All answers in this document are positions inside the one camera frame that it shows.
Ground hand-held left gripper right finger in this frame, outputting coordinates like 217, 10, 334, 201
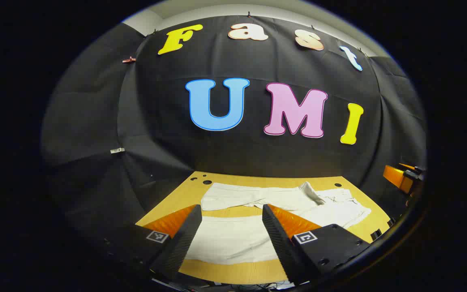
262, 204, 372, 285

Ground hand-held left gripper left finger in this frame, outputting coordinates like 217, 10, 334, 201
99, 204, 203, 281

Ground white jeans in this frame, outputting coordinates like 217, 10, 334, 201
185, 181, 372, 265

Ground black backdrop cloth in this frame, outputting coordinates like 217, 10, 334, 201
41, 14, 427, 244

